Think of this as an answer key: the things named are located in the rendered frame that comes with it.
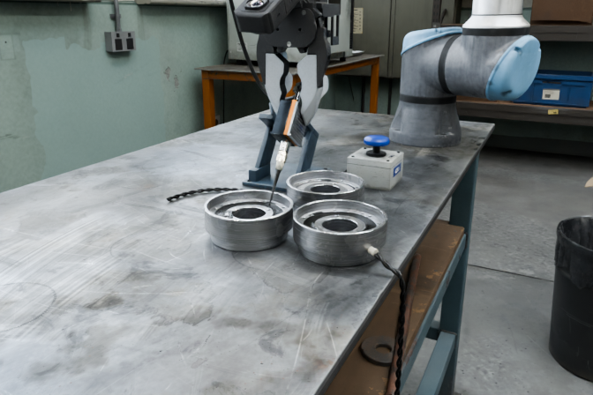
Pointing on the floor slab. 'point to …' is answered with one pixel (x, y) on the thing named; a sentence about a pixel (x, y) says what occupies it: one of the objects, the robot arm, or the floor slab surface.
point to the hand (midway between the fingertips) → (292, 115)
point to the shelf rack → (539, 113)
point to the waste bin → (574, 297)
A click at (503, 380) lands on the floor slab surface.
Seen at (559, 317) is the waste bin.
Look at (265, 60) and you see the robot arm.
